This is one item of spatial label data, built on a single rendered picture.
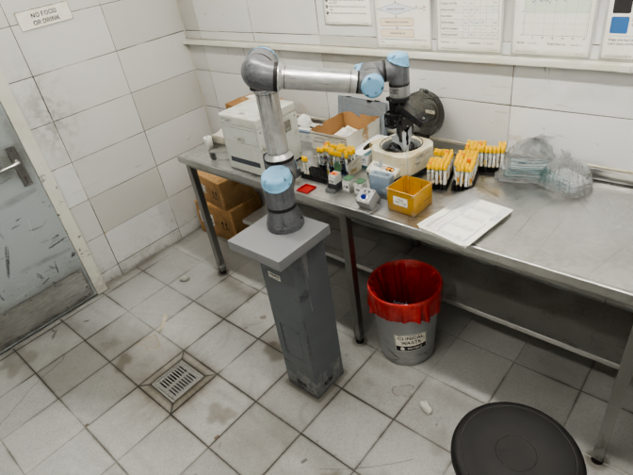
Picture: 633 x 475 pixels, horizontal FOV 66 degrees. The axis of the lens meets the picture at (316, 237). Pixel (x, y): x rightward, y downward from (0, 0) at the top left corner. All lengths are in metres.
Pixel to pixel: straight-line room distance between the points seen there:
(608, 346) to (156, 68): 3.01
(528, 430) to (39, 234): 2.76
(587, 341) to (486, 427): 0.96
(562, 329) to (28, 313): 2.96
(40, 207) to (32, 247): 0.24
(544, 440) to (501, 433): 0.11
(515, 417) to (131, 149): 2.80
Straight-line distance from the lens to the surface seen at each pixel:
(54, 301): 3.49
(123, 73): 3.43
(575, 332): 2.43
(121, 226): 3.58
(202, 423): 2.52
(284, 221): 1.86
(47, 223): 3.30
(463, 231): 1.86
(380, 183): 2.09
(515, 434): 1.57
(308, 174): 2.34
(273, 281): 2.05
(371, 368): 2.54
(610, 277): 1.76
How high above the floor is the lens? 1.92
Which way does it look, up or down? 33 degrees down
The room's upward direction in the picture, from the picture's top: 9 degrees counter-clockwise
